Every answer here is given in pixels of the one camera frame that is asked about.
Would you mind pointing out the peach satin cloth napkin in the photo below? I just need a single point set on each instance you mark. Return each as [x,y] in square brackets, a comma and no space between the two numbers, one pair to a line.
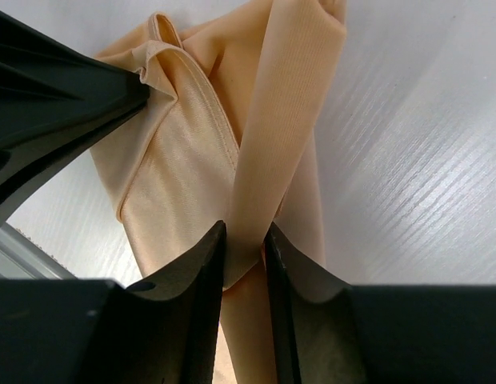
[227,134]

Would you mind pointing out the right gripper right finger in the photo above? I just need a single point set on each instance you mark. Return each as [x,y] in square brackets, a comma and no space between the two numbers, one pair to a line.
[329,331]

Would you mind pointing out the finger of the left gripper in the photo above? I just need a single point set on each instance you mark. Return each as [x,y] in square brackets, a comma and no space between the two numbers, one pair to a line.
[55,103]

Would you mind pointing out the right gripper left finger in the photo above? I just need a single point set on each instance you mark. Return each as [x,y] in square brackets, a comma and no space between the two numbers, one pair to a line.
[162,329]

